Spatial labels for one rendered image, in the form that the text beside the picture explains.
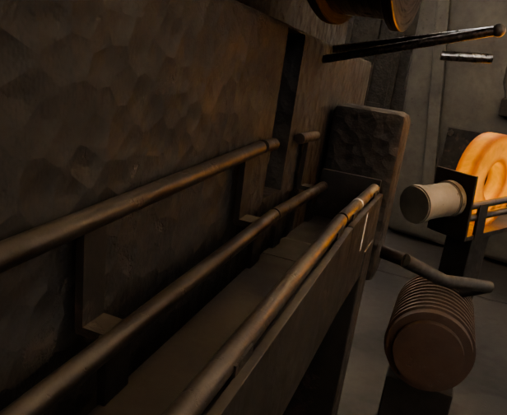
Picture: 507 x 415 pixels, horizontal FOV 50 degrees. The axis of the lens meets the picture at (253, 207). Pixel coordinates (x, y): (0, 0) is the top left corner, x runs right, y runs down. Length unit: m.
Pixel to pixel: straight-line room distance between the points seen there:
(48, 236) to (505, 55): 3.06
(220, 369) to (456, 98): 3.05
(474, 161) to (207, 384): 0.74
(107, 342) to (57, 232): 0.06
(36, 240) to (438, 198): 0.69
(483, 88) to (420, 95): 0.34
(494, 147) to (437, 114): 2.30
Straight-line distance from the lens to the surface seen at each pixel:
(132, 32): 0.30
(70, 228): 0.26
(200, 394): 0.24
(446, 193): 0.88
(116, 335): 0.29
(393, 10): 0.49
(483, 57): 0.62
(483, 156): 0.93
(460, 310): 0.88
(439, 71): 3.26
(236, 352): 0.26
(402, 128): 0.74
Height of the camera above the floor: 0.82
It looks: 14 degrees down
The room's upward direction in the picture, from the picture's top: 9 degrees clockwise
